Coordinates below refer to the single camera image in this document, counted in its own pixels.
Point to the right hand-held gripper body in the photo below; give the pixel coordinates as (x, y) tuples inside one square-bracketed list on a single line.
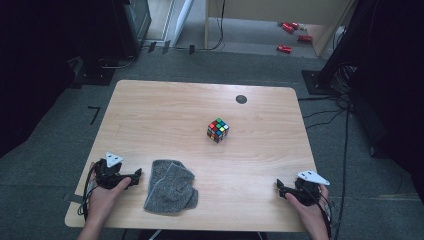
[(308, 193)]

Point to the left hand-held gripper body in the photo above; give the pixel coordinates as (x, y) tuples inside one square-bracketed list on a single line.
[(108, 175)]

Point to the grey cloth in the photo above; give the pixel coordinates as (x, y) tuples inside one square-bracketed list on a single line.
[(170, 188)]

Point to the multicoloured puzzle cube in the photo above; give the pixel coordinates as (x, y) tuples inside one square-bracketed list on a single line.
[(218, 130)]

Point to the person's right hand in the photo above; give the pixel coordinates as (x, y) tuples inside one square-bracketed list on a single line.
[(313, 213)]

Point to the person's left hand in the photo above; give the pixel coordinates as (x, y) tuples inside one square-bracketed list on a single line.
[(101, 200)]

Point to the grey tape strip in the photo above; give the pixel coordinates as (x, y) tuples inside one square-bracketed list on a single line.
[(71, 197)]

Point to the black round table grommet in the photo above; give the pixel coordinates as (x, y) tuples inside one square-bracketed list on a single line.
[(241, 99)]

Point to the black metal stand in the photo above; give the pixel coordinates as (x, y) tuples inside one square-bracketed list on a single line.
[(320, 81)]

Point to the dark curtain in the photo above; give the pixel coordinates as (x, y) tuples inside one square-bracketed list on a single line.
[(393, 83), (40, 66)]

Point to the red can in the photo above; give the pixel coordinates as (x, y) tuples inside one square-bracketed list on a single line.
[(284, 49), (287, 28), (305, 38), (295, 25)]

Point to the dark glass-front cabinet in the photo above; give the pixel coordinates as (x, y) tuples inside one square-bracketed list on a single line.
[(133, 26)]

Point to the white leaning board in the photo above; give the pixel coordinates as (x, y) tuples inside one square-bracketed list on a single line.
[(183, 20)]

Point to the black stand base plate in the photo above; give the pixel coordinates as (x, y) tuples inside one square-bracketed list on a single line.
[(95, 75)]

